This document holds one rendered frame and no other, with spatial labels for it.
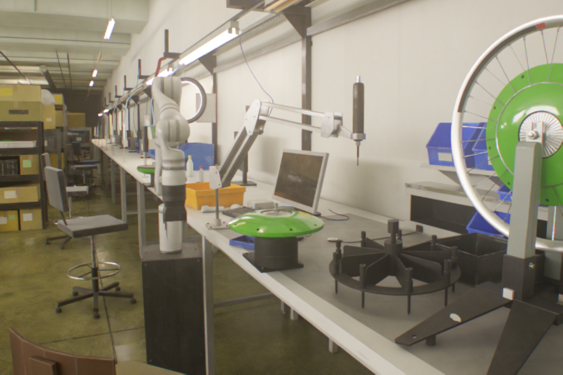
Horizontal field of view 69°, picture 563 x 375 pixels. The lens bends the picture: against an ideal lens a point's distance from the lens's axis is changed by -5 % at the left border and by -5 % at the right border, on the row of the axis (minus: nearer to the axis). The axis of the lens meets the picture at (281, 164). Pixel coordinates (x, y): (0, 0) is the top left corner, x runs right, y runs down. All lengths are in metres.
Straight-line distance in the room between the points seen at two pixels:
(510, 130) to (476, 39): 0.92
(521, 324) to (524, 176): 0.30
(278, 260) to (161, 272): 0.59
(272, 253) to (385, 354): 0.57
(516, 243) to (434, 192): 0.91
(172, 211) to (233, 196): 1.16
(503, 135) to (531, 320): 0.41
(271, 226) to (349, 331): 0.43
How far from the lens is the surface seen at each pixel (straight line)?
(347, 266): 1.21
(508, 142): 1.10
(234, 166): 1.87
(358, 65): 2.56
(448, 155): 1.73
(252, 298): 3.18
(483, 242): 1.60
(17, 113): 6.54
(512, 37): 1.14
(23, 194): 6.59
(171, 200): 1.37
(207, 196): 2.45
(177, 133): 1.35
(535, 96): 1.07
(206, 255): 2.26
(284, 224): 1.32
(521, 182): 1.01
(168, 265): 1.80
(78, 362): 1.03
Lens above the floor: 1.37
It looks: 5 degrees down
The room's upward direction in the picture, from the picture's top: straight up
